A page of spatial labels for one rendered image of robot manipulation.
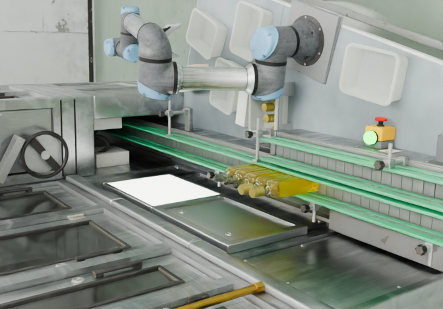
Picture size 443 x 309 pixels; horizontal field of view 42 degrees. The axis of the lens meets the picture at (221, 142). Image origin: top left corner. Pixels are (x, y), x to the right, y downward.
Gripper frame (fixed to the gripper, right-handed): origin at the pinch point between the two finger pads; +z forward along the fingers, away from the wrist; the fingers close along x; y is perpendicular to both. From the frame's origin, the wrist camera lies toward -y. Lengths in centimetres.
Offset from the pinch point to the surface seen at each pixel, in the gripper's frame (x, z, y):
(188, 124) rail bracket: 39.3, 2.3, -5.0
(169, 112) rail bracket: 32.3, -7.6, -3.7
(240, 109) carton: 21.8, 9.3, -35.3
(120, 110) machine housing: 35.9, -22.2, 17.0
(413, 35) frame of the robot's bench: -11, 75, -66
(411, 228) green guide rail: 22, -2, -134
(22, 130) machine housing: 37, -68, 17
